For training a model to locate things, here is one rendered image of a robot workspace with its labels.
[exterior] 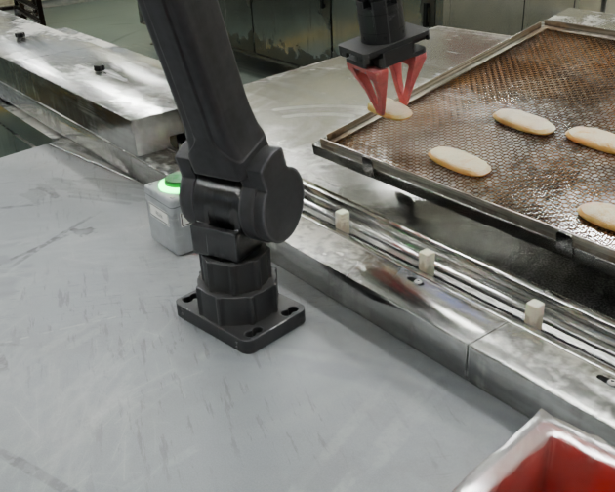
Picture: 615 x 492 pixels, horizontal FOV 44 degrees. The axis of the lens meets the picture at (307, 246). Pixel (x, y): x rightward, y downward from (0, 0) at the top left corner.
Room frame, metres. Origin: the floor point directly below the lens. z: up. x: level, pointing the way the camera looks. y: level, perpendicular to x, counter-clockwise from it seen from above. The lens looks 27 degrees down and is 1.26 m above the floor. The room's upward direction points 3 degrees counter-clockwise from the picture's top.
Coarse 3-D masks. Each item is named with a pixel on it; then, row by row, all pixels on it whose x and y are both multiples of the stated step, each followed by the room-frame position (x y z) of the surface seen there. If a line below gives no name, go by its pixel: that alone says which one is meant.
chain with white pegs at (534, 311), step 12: (312, 216) 0.89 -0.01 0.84; (336, 216) 0.83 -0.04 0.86; (348, 216) 0.83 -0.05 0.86; (348, 228) 0.83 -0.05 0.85; (420, 252) 0.72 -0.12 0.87; (432, 252) 0.72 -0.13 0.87; (408, 264) 0.75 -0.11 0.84; (420, 264) 0.72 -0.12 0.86; (432, 264) 0.72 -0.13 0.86; (480, 300) 0.67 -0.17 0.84; (528, 312) 0.61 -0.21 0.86; (540, 312) 0.61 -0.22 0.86; (528, 324) 0.61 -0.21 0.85; (540, 324) 0.61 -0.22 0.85; (552, 336) 0.60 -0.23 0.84; (600, 360) 0.56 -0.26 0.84
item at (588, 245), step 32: (544, 32) 1.28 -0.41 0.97; (576, 32) 1.25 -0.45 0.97; (608, 32) 1.21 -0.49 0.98; (544, 64) 1.15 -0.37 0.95; (576, 64) 1.13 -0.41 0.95; (608, 64) 1.11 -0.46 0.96; (416, 96) 1.12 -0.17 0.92; (512, 96) 1.07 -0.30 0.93; (608, 96) 1.01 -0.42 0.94; (352, 128) 1.05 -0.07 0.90; (448, 128) 1.00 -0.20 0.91; (416, 160) 0.93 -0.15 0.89; (512, 160) 0.88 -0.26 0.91; (544, 160) 0.87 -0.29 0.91; (448, 192) 0.82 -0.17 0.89; (512, 192) 0.81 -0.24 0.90; (544, 224) 0.72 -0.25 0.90; (608, 256) 0.66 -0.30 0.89
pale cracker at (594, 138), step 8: (576, 128) 0.92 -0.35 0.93; (584, 128) 0.91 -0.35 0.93; (592, 128) 0.91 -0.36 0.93; (568, 136) 0.91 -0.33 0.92; (576, 136) 0.90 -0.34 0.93; (584, 136) 0.89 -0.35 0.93; (592, 136) 0.89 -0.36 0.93; (600, 136) 0.89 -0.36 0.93; (608, 136) 0.88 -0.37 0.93; (584, 144) 0.89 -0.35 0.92; (592, 144) 0.88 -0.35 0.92; (600, 144) 0.87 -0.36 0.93; (608, 144) 0.86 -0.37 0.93; (608, 152) 0.86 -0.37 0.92
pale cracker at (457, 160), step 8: (432, 152) 0.92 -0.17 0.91; (440, 152) 0.92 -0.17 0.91; (448, 152) 0.91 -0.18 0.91; (456, 152) 0.91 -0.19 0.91; (464, 152) 0.90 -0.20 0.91; (432, 160) 0.92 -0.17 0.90; (440, 160) 0.90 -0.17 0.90; (448, 160) 0.89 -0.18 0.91; (456, 160) 0.89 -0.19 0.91; (464, 160) 0.88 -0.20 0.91; (472, 160) 0.88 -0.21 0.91; (480, 160) 0.88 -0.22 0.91; (448, 168) 0.89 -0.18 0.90; (456, 168) 0.88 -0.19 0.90; (464, 168) 0.87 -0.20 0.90; (472, 168) 0.86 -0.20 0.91; (480, 168) 0.86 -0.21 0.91; (488, 168) 0.86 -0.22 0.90; (472, 176) 0.86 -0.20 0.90; (480, 176) 0.85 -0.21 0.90
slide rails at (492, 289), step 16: (320, 208) 0.89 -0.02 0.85; (336, 208) 0.89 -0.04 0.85; (352, 224) 0.84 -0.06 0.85; (368, 224) 0.84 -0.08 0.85; (384, 240) 0.79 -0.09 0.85; (400, 240) 0.79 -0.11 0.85; (416, 256) 0.75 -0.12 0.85; (448, 272) 0.71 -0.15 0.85; (464, 272) 0.71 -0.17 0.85; (448, 288) 0.68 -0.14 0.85; (480, 288) 0.67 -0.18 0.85; (496, 288) 0.67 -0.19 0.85; (480, 304) 0.64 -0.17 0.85; (512, 304) 0.64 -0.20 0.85; (512, 320) 0.61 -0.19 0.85; (544, 320) 0.61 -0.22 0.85; (560, 320) 0.61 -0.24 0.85; (544, 336) 0.58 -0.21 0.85; (576, 336) 0.58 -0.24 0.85; (592, 336) 0.58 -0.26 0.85; (608, 336) 0.58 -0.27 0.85; (576, 352) 0.56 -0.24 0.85; (608, 352) 0.56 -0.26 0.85; (608, 368) 0.53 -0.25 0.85
